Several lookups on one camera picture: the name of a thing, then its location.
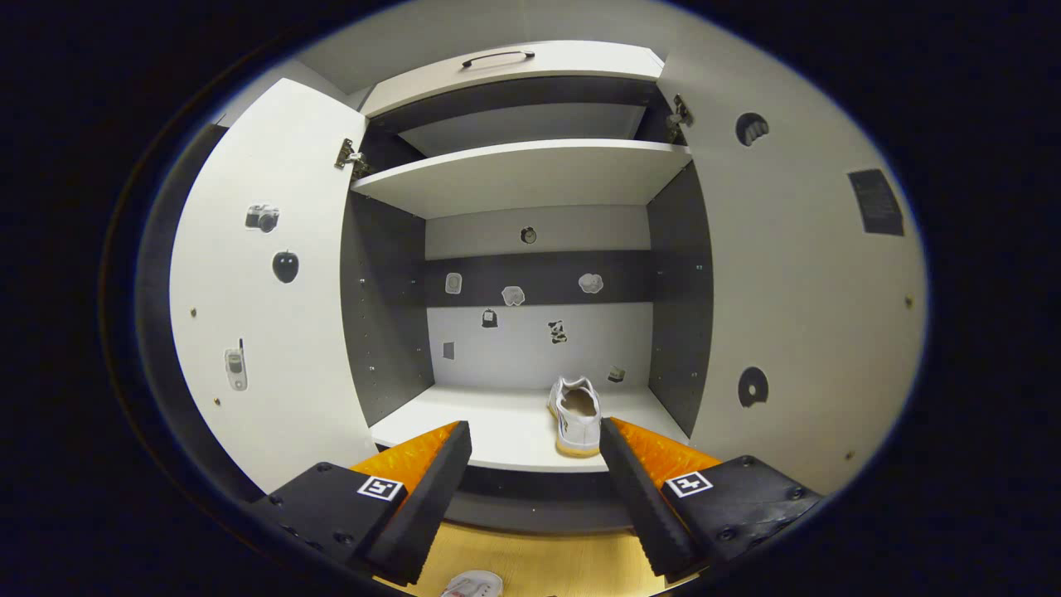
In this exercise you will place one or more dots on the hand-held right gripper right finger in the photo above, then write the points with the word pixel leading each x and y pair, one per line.
pixel 638 497

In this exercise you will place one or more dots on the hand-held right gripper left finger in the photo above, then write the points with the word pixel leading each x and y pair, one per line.
pixel 431 506

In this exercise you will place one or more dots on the white canvas shoe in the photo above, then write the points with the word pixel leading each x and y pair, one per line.
pixel 472 585
pixel 578 423

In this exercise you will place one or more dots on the white and grey shoe cabinet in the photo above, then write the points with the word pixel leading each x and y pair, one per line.
pixel 530 348

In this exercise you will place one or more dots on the white cabinet door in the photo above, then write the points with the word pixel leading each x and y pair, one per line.
pixel 812 315
pixel 273 332

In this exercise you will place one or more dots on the white cabinet shelf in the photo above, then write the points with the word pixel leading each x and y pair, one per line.
pixel 497 431
pixel 522 176

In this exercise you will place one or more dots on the grey cabinet shelf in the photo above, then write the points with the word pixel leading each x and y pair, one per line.
pixel 539 510

